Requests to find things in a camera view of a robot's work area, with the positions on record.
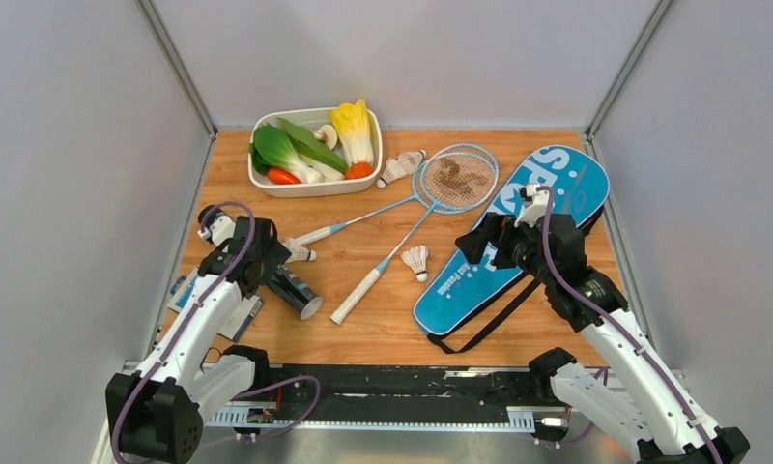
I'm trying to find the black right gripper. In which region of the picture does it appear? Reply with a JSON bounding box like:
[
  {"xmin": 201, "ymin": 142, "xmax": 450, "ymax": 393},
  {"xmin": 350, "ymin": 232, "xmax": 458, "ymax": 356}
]
[{"xmin": 454, "ymin": 212, "xmax": 555, "ymax": 286}]

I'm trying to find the black shuttlecock tube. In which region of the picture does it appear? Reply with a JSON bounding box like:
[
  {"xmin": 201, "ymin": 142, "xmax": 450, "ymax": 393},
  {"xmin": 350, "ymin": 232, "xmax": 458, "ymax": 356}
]
[{"xmin": 267, "ymin": 266, "xmax": 324, "ymax": 320}]

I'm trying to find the white shuttlecock table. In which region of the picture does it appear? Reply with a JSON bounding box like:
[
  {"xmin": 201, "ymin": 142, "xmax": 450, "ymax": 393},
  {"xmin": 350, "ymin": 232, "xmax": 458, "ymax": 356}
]
[{"xmin": 401, "ymin": 245, "xmax": 429, "ymax": 282}]

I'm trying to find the white shuttlecock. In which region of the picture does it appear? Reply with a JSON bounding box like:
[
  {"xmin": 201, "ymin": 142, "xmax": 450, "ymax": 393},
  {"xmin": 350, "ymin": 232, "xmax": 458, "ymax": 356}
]
[
  {"xmin": 376, "ymin": 159, "xmax": 407, "ymax": 189},
  {"xmin": 283, "ymin": 238, "xmax": 317, "ymax": 263},
  {"xmin": 396, "ymin": 150, "xmax": 426, "ymax": 175}
]

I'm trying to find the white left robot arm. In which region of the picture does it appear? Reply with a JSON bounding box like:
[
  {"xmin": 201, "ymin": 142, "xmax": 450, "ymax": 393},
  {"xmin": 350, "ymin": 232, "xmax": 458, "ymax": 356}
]
[{"xmin": 105, "ymin": 210, "xmax": 290, "ymax": 463}]

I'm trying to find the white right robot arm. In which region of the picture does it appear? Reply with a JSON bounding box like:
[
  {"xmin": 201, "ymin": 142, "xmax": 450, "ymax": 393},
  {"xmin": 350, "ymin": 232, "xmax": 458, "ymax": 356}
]
[{"xmin": 455, "ymin": 213, "xmax": 750, "ymax": 463}]

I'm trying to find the blue racket bag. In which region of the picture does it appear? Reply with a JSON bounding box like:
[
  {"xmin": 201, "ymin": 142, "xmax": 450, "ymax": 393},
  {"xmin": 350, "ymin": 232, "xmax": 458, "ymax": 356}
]
[{"xmin": 414, "ymin": 145, "xmax": 610, "ymax": 354}]

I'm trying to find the red pepper toy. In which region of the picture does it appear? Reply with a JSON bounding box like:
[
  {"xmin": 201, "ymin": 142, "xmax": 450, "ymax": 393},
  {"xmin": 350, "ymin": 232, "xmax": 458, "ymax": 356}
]
[{"xmin": 266, "ymin": 167, "xmax": 301, "ymax": 185}]

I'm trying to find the blue book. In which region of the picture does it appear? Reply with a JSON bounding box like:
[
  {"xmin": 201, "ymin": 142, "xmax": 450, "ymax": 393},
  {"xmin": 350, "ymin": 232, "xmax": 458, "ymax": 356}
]
[{"xmin": 167, "ymin": 274, "xmax": 264, "ymax": 343}]

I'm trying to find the blue racket lower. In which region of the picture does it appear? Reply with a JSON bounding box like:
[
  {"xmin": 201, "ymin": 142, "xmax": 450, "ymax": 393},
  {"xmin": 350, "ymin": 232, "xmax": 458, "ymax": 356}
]
[{"xmin": 329, "ymin": 142, "xmax": 501, "ymax": 327}]

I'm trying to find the blue racket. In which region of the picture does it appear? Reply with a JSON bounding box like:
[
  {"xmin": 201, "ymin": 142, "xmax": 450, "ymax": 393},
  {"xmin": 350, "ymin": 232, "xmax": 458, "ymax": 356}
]
[
  {"xmin": 329, "ymin": 142, "xmax": 501, "ymax": 327},
  {"xmin": 295, "ymin": 143, "xmax": 500, "ymax": 247}
]

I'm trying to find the blue racket upper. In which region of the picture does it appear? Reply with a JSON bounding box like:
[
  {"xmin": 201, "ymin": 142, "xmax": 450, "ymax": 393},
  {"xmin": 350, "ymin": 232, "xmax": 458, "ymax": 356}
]
[{"xmin": 295, "ymin": 143, "xmax": 500, "ymax": 247}]

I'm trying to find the green bok choy toy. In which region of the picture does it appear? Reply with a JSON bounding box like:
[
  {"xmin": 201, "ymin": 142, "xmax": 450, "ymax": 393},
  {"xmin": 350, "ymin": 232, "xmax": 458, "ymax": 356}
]
[{"xmin": 249, "ymin": 125, "xmax": 324, "ymax": 184}]

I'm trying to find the green leaf vegetable toy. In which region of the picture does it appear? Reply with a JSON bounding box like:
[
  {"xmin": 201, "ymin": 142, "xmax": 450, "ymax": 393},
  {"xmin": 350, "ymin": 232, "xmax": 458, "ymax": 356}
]
[{"xmin": 278, "ymin": 118, "xmax": 348, "ymax": 177}]

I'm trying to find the orange carrot toy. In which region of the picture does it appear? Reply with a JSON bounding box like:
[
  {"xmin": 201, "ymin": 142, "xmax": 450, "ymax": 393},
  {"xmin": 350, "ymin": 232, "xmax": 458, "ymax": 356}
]
[{"xmin": 344, "ymin": 161, "xmax": 374, "ymax": 180}]

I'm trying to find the beige mushroom toy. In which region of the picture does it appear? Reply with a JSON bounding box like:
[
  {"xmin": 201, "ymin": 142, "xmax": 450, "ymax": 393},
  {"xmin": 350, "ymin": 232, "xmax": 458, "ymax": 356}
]
[{"xmin": 313, "ymin": 124, "xmax": 338, "ymax": 150}]

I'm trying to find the white rectangular tray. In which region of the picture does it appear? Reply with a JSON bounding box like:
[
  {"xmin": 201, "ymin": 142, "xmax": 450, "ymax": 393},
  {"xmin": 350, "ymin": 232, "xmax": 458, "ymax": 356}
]
[{"xmin": 247, "ymin": 101, "xmax": 384, "ymax": 197}]

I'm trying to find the yellow cabbage toy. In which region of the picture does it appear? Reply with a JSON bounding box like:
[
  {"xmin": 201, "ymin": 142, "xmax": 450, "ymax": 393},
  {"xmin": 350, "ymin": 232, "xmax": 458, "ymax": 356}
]
[{"xmin": 329, "ymin": 99, "xmax": 374, "ymax": 166}]

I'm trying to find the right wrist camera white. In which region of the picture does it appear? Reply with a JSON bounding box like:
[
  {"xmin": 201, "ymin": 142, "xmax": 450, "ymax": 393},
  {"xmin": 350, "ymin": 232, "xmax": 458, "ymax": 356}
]
[{"xmin": 514, "ymin": 184, "xmax": 552, "ymax": 227}]

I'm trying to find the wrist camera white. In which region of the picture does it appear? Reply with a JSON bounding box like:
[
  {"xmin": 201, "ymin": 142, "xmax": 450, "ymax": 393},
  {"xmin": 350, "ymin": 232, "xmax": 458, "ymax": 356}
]
[
  {"xmin": 197, "ymin": 205, "xmax": 236, "ymax": 247},
  {"xmin": 514, "ymin": 184, "xmax": 552, "ymax": 227}
]

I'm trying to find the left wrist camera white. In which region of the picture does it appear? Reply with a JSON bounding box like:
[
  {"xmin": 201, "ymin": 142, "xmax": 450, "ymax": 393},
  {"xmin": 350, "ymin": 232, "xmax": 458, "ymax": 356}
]
[{"xmin": 197, "ymin": 205, "xmax": 236, "ymax": 247}]

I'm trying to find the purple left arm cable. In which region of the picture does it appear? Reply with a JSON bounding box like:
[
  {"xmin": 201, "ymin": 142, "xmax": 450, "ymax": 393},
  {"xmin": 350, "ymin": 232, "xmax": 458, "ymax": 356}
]
[{"xmin": 109, "ymin": 200, "xmax": 322, "ymax": 464}]

